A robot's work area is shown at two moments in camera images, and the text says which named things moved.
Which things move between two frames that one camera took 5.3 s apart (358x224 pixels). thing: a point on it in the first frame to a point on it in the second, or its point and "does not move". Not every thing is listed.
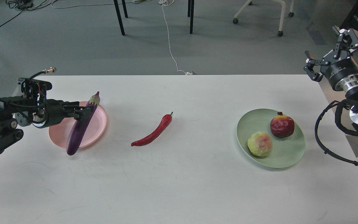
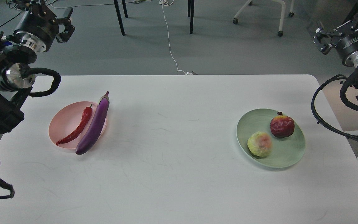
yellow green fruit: (259, 143) does not move
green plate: (286, 151) does not move
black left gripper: (54, 111) to (35, 32)
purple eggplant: (80, 126) to (96, 127)
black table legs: (124, 3) does not move
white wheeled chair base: (235, 20) does not move
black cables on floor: (23, 5) does not move
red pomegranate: (282, 126) does not move
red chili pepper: (165, 123) to (88, 112)
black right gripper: (344, 75) to (357, 49)
